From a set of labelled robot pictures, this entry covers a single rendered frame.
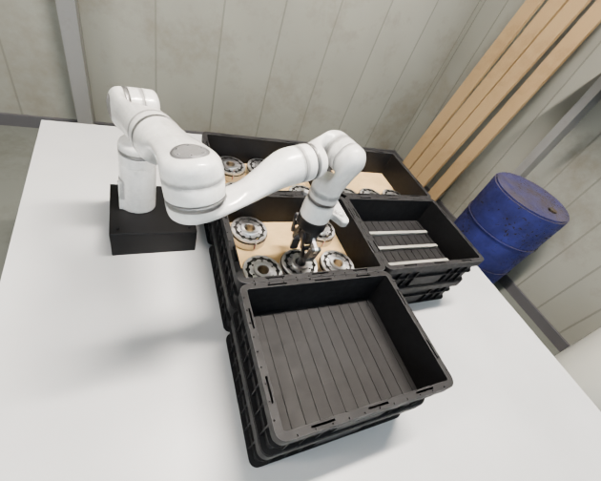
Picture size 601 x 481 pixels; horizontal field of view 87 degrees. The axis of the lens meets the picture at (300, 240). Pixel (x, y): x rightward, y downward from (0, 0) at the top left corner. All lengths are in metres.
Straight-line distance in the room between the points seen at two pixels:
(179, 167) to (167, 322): 0.51
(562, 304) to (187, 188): 2.69
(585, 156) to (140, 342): 2.68
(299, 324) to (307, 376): 0.12
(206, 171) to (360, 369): 0.56
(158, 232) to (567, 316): 2.63
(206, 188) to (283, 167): 0.15
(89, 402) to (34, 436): 0.09
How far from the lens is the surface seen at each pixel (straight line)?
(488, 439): 1.12
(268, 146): 1.18
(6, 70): 2.77
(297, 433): 0.59
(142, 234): 0.96
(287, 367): 0.73
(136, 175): 0.94
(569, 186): 2.81
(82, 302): 0.95
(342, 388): 0.76
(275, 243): 0.92
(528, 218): 2.29
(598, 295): 2.80
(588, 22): 2.80
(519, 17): 2.95
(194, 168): 0.46
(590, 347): 2.29
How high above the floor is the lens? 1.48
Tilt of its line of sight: 42 degrees down
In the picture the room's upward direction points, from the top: 24 degrees clockwise
